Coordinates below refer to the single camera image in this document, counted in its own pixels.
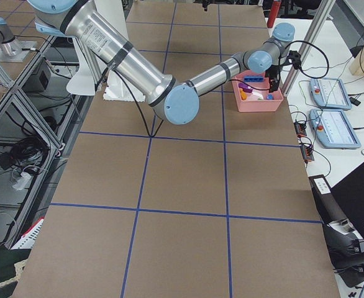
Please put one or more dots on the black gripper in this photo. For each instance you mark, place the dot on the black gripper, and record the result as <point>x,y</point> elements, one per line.
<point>272,74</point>

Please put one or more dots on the long blue block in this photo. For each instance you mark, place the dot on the long blue block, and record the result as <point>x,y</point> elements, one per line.
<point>253,79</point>

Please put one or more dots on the orange block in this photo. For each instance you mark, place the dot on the orange block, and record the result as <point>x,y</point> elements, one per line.
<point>243,94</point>

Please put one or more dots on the purple block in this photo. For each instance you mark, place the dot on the purple block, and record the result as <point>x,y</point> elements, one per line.
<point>245,88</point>

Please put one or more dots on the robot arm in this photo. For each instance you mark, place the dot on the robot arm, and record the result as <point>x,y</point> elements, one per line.
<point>175,102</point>

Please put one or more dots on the pink plastic box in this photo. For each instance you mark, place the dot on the pink plastic box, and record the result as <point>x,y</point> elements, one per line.
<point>256,101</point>

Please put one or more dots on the red cylinder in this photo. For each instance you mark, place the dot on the red cylinder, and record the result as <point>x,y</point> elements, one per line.
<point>273,13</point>

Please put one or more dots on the far teach pendant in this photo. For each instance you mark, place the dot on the far teach pendant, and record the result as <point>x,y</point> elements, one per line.
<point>329,93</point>

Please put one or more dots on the teach pendant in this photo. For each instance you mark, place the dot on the teach pendant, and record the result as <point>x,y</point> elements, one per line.
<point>332,129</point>
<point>329,93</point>

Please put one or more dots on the far orange usb hub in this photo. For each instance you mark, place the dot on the far orange usb hub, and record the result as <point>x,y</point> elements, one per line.
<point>300,129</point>

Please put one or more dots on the near teach pendant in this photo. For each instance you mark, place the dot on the near teach pendant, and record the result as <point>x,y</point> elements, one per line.
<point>332,129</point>

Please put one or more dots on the black laptop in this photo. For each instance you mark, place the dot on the black laptop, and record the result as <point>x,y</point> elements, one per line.
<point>341,208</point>

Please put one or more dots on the aluminium frame post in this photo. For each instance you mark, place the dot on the aluminium frame post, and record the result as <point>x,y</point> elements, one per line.
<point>311,35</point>

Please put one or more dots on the white camera stand base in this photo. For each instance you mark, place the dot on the white camera stand base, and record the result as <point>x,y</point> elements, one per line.
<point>92,75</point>

